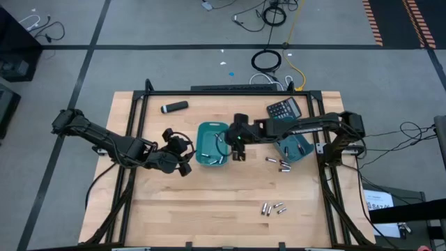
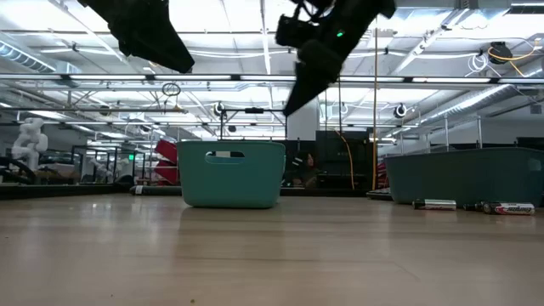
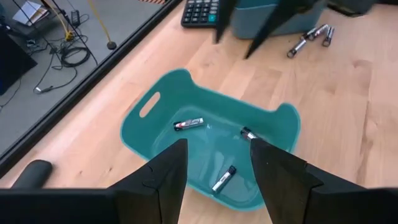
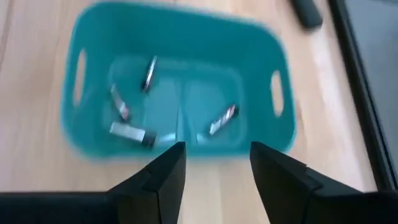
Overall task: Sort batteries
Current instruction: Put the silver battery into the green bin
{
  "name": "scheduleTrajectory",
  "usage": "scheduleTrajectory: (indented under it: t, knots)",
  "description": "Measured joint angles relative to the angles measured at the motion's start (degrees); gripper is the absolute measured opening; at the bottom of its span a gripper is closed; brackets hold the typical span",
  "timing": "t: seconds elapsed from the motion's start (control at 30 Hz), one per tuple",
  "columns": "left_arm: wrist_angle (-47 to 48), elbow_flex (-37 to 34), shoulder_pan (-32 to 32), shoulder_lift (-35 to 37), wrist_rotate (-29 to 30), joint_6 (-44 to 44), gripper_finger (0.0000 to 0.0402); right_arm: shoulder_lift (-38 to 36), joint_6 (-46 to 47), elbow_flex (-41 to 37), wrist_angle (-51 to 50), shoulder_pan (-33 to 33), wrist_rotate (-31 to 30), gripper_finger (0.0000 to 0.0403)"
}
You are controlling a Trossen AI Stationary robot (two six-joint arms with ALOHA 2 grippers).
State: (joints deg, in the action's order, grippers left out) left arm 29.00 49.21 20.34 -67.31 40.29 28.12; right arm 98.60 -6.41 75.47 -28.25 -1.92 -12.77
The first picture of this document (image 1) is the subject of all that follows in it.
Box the black cabinet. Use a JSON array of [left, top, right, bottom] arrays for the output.
[[0, 6, 44, 84]]

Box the teal plastic bin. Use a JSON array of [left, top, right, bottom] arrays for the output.
[[195, 121, 230, 167]]

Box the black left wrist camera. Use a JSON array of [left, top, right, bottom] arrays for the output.
[[169, 136, 186, 152]]

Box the yellow cable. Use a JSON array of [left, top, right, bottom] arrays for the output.
[[281, 0, 308, 93]]

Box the black orange-edged floor mat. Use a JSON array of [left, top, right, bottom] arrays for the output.
[[361, 0, 424, 48], [401, 0, 446, 50]]

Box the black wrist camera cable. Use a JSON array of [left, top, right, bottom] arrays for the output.
[[174, 130, 197, 165], [214, 137, 233, 158]]

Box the black cylinder with white end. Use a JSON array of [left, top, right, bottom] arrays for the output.
[[160, 100, 190, 115]]

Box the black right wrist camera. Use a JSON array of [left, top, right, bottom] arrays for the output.
[[224, 128, 249, 149]]

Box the black aluminium table frame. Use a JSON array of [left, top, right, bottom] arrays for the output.
[[79, 78, 378, 249]]

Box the black cable coil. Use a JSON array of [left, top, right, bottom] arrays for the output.
[[261, 4, 288, 27], [250, 49, 283, 74]]

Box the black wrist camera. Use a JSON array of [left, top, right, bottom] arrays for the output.
[[224, 128, 249, 149], [169, 136, 186, 152]]

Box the black calculator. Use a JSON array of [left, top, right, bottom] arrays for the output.
[[266, 96, 303, 121]]

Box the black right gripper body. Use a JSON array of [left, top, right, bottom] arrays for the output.
[[228, 113, 261, 154]]

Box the grey metal post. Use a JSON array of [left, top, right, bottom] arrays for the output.
[[433, 114, 446, 245]]

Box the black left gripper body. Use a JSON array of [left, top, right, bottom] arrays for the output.
[[162, 136, 192, 168]]

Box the white printed paper sheet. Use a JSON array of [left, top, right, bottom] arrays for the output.
[[362, 189, 402, 239]]

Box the blue-grey plastic bin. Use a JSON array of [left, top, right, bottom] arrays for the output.
[[272, 133, 315, 165]]

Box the black floor cable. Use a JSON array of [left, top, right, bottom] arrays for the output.
[[357, 120, 438, 169], [32, 15, 66, 45], [231, 0, 268, 33]]

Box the black arm base cable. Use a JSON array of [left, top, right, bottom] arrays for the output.
[[84, 162, 118, 212]]

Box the black equipment case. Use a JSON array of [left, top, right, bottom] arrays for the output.
[[0, 82, 22, 141]]

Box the black side table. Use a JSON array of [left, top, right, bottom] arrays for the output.
[[361, 182, 446, 242]]

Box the white floor cable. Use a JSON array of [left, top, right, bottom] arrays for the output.
[[248, 72, 294, 93], [17, 14, 41, 33]]

